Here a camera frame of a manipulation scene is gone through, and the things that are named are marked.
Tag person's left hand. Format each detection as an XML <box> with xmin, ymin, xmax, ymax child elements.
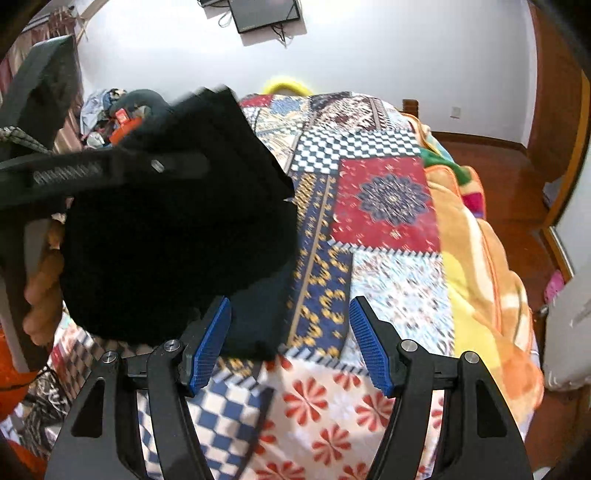
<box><xmin>23</xmin><ymin>224</ymin><xmax>66</xmax><ymax>347</ymax></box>

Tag orange cloth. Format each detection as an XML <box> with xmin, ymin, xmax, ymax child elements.
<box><xmin>0</xmin><ymin>325</ymin><xmax>49</xmax><ymax>464</ymax></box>

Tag orange fleece blanket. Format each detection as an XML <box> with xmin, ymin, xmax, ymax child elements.
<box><xmin>405</xmin><ymin>113</ymin><xmax>546</xmax><ymax>428</ymax></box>

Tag small black wall monitor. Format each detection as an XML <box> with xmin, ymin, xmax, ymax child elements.
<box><xmin>228</xmin><ymin>0</ymin><xmax>302</xmax><ymax>34</ymax></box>

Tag pile of clothes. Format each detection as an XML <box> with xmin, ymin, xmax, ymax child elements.
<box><xmin>80</xmin><ymin>88</ymin><xmax>126</xmax><ymax>136</ymax></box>

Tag black pants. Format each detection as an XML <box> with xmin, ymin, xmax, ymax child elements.
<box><xmin>60</xmin><ymin>85</ymin><xmax>302</xmax><ymax>361</ymax></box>

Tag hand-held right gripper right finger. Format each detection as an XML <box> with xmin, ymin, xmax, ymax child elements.
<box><xmin>348</xmin><ymin>295</ymin><xmax>534</xmax><ymax>480</ymax></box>

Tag patchwork printed blanket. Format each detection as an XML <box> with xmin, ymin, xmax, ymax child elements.
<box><xmin>0</xmin><ymin>91</ymin><xmax>465</xmax><ymax>480</ymax></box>

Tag white plastic bin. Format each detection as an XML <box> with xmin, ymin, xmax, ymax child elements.
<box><xmin>542</xmin><ymin>274</ymin><xmax>591</xmax><ymax>392</ymax></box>

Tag striped brown curtain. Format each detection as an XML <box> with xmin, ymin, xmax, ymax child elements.
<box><xmin>0</xmin><ymin>6</ymin><xmax>85</xmax><ymax>153</ymax></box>

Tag orange box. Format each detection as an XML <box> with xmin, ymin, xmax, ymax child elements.
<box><xmin>110</xmin><ymin>117</ymin><xmax>145</xmax><ymax>145</ymax></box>

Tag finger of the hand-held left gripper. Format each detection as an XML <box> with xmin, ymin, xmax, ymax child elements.
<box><xmin>23</xmin><ymin>148</ymin><xmax>209</xmax><ymax>197</ymax></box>

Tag pink slipper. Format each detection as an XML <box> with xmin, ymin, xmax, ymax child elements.
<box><xmin>543</xmin><ymin>270</ymin><xmax>565</xmax><ymax>304</ymax></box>

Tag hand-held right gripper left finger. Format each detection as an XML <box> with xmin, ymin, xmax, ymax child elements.
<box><xmin>46</xmin><ymin>295</ymin><xmax>232</xmax><ymax>480</ymax></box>

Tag grey curved pillow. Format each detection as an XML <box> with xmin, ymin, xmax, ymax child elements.
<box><xmin>108</xmin><ymin>89</ymin><xmax>168</xmax><ymax>117</ymax></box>

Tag brown wooden door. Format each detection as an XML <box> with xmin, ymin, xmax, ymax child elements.
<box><xmin>526</xmin><ymin>0</ymin><xmax>587</xmax><ymax>182</ymax></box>

